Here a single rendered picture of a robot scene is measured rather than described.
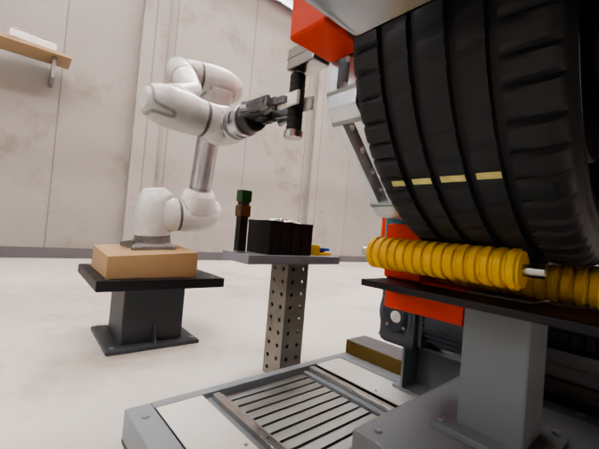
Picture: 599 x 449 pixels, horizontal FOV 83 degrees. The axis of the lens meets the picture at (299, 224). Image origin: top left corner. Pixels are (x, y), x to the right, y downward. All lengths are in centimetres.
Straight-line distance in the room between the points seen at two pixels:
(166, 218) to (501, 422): 137
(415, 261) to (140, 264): 113
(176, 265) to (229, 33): 479
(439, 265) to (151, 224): 128
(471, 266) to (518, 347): 16
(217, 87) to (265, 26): 483
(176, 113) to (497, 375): 89
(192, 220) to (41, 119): 335
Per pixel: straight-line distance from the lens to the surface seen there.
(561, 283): 64
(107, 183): 477
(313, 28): 53
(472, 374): 68
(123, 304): 158
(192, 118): 98
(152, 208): 160
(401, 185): 51
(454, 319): 67
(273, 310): 130
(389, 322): 106
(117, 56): 514
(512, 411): 67
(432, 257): 57
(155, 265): 149
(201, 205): 164
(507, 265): 53
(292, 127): 79
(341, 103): 56
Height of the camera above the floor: 54
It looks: 1 degrees up
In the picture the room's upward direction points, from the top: 5 degrees clockwise
